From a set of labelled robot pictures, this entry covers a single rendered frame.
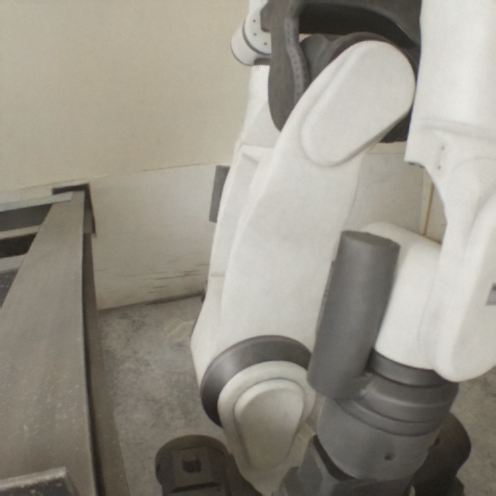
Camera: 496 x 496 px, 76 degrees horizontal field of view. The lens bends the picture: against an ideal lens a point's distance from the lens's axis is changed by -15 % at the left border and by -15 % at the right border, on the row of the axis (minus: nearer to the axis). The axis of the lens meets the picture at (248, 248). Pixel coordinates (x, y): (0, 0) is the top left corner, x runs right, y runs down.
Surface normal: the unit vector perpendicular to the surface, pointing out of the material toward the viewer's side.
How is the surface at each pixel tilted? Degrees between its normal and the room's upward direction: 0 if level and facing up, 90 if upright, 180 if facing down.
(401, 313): 79
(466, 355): 90
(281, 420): 90
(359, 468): 82
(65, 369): 0
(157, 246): 90
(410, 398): 40
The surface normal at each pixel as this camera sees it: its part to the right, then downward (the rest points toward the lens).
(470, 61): -0.57, 0.14
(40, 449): -0.04, -0.95
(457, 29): -0.77, 0.23
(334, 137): 0.23, 0.29
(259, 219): 0.19, 0.67
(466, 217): -0.96, -0.07
